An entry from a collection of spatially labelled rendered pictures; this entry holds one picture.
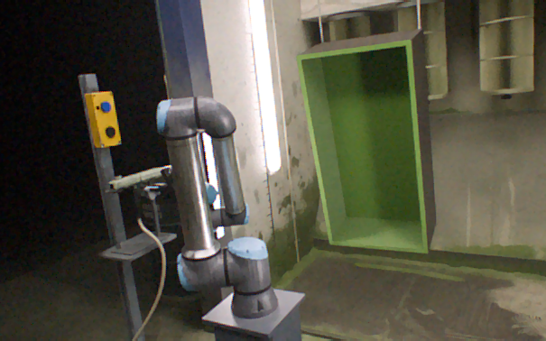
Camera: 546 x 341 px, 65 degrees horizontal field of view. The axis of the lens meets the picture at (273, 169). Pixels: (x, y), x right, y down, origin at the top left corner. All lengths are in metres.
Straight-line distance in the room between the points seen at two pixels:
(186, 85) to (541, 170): 2.51
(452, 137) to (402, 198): 0.99
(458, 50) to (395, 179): 1.34
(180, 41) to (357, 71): 1.03
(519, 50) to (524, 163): 0.81
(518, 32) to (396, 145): 1.14
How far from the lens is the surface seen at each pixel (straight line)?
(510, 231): 3.46
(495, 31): 3.36
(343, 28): 3.60
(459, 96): 3.78
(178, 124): 1.49
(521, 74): 3.36
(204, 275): 1.67
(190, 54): 2.48
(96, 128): 2.20
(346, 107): 2.75
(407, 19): 3.46
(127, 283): 2.44
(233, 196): 1.76
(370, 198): 2.96
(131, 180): 2.15
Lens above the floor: 1.51
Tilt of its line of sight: 11 degrees down
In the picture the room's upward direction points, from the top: 6 degrees counter-clockwise
